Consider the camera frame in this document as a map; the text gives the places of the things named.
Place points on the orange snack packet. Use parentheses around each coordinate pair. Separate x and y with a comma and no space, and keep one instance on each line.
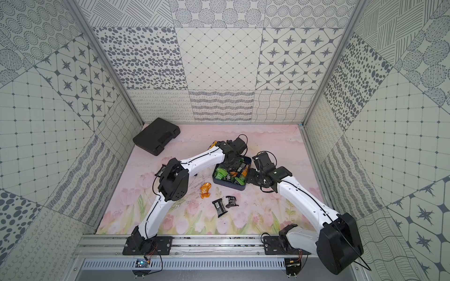
(204,190)

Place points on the dark blue storage box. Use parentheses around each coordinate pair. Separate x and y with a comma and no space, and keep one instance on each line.
(238,179)

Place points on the green circuit board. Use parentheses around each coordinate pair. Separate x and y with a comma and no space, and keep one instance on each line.
(141,263)

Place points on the aluminium mounting rail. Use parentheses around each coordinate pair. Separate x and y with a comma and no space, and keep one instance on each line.
(181,246)

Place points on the right black controller box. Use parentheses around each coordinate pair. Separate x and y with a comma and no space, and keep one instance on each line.
(292,267)

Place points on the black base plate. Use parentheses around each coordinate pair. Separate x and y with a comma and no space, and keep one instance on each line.
(156,245)
(274,245)

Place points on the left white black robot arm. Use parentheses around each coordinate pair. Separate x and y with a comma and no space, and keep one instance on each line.
(174,182)

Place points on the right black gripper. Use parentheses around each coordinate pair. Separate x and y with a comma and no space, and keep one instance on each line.
(250,177)

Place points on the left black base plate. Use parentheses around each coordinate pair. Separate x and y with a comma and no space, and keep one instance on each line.
(156,245)

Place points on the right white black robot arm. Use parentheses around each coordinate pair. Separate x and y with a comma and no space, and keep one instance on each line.
(335,238)

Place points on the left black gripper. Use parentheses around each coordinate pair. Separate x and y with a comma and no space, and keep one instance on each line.
(228,160)

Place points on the green snack packet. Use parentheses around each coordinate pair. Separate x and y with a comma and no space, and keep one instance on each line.
(221,174)

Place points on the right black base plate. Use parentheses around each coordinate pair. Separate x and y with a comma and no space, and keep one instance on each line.
(274,245)

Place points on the small black cookie packet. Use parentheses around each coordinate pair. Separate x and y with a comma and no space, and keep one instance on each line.
(232,202)

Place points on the yellow black pliers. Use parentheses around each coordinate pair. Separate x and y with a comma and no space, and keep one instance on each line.
(213,144)

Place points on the black plastic tool case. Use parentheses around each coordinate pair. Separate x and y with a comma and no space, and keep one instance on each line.
(156,136)

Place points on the white vent grille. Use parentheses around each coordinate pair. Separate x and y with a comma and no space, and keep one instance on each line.
(187,264)

